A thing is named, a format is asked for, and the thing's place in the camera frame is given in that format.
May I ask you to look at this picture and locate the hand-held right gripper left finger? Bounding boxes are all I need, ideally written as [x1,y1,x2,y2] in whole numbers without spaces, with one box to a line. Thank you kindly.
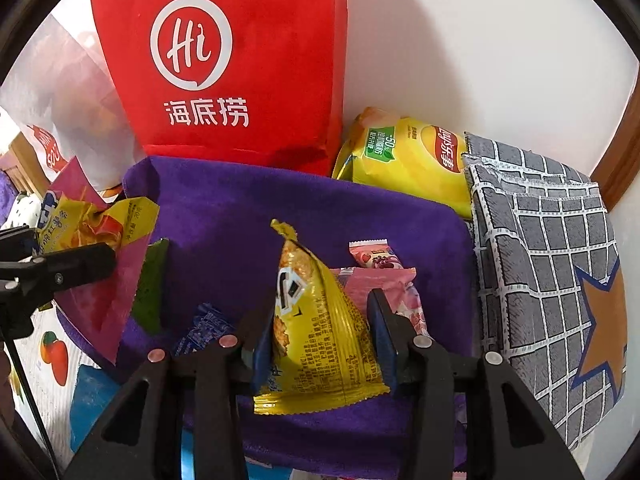
[62,302,278,480]

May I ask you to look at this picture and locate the fruit printed bedsheet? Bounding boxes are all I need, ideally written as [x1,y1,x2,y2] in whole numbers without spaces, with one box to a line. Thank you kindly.
[0,192,101,466]

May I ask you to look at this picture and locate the pink white snack bar packet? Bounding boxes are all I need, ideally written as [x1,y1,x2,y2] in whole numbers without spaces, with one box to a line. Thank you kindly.
[348,241,432,337]

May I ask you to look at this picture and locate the brown wooden frame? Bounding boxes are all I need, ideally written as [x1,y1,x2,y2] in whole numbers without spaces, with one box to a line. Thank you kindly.
[590,57,640,211]

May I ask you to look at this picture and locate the purple cloth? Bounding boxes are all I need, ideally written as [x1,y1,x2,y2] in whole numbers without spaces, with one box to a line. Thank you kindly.
[55,156,476,473]

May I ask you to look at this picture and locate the wooden furniture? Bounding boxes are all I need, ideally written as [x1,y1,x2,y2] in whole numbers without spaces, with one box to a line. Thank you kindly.
[0,132,51,196]

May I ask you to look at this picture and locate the grey checkered star cloth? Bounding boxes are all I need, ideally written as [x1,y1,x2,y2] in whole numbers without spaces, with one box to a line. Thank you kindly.
[461,132,630,451]

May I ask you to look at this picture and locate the thin black cable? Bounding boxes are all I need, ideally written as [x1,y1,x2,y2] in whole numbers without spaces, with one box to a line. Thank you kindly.
[2,340,63,471]

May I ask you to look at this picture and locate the red paper bag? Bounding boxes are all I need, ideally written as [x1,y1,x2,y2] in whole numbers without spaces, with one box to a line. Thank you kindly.
[89,0,349,177]

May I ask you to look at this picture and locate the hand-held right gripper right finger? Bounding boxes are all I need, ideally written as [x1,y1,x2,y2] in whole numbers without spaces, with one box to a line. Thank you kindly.
[366,290,586,480]

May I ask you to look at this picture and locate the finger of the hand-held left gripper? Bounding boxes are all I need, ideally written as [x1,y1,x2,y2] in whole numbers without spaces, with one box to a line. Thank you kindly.
[27,242,118,292]
[0,226,41,261]

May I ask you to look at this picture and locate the small blue snack packet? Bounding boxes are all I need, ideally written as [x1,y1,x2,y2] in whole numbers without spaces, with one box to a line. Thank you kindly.
[172,302,236,356]

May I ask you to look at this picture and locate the green snack packet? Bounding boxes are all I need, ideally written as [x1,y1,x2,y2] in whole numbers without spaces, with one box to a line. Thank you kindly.
[132,239,171,333]

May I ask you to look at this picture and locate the yellow chip bag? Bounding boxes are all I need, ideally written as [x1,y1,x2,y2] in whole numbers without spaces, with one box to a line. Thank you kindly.
[332,106,476,220]

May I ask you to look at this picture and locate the plain pink snack packet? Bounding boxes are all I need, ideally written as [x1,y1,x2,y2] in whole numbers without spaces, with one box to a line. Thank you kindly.
[334,266,418,313]

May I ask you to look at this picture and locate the blue plastic packet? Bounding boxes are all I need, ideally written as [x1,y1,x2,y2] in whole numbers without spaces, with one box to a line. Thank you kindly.
[69,364,122,455]

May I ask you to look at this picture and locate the yellow orange snack packet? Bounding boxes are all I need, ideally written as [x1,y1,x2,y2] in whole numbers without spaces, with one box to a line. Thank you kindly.
[37,190,161,257]

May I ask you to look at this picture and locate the magenta snack packet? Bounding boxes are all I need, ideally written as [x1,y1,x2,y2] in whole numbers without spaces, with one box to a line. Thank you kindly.
[37,156,161,366]

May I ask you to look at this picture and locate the white plastic bag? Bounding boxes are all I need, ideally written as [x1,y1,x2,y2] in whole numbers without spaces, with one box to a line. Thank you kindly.
[0,12,148,196]

